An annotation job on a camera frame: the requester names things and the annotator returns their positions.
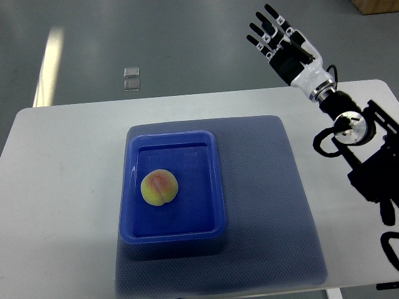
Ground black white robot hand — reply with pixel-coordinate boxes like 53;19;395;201
246;4;337;102

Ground yellow red peach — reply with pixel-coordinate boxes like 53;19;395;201
140;169;178;206

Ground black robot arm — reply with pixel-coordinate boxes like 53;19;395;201
313;91;398;226

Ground upper metal floor plate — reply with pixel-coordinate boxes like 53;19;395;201
123;67;140;78

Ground metal floor plate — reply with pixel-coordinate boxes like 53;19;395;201
123;78;140;92
123;67;140;78

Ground lower metal floor plate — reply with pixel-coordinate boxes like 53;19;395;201
123;78;140;92

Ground blue plastic tray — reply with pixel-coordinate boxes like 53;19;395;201
119;130;226;245

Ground grey blue table mat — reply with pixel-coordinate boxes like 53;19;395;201
115;116;328;298

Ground black cable loop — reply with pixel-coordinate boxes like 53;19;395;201
379;230;399;272

